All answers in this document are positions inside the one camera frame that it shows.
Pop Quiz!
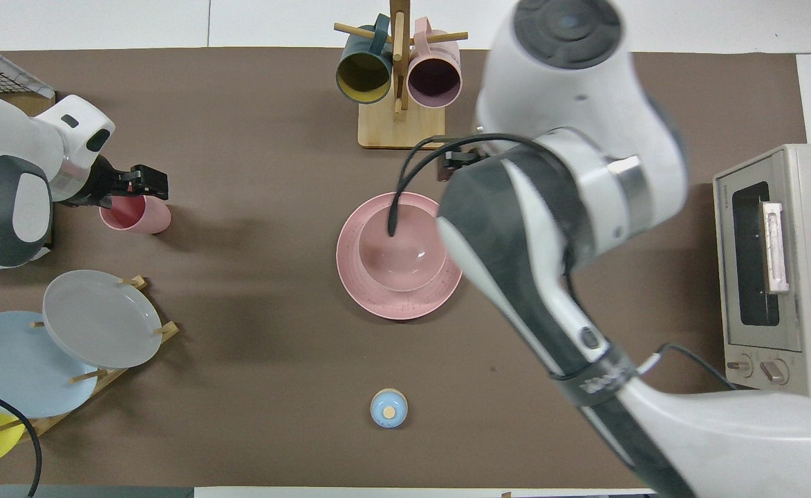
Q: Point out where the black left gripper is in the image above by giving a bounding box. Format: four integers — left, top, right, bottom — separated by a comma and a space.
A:
94, 158, 169, 208

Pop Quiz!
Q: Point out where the pink plastic cup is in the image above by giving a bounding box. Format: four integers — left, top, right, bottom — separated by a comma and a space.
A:
99, 194, 172, 234

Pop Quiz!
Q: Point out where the pink bowl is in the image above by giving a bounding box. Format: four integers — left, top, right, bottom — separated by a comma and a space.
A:
358, 205, 447, 293

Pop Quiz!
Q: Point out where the wooden mug tree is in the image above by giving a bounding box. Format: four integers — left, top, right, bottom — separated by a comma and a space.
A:
334, 0, 469, 149

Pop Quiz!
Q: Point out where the pink mug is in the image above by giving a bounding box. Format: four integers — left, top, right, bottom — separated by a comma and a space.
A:
407, 17, 463, 109

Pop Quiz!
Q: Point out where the dark teal mug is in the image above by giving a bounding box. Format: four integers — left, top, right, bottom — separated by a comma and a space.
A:
336, 14, 394, 104

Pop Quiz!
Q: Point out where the grey plate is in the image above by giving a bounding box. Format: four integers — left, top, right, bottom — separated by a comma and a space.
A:
43, 270, 163, 369

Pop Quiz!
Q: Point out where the brown table mat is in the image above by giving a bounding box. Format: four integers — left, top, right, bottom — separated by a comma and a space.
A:
0, 47, 808, 488

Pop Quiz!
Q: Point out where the pink speckled plate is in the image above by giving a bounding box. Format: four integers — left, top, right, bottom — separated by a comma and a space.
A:
337, 192, 463, 320

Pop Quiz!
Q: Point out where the marbled white sheet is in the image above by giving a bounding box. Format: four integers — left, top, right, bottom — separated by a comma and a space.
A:
0, 35, 55, 99

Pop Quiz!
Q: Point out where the light blue plate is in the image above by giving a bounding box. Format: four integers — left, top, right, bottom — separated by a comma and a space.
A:
0, 311, 100, 418

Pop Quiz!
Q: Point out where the wooden plate rack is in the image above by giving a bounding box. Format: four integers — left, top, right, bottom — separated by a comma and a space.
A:
0, 275, 180, 443

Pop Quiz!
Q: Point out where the wire and wood shelf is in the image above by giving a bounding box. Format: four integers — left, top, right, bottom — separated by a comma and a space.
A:
0, 52, 57, 118

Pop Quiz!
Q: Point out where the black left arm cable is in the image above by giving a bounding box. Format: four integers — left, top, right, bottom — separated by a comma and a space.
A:
0, 384, 43, 498

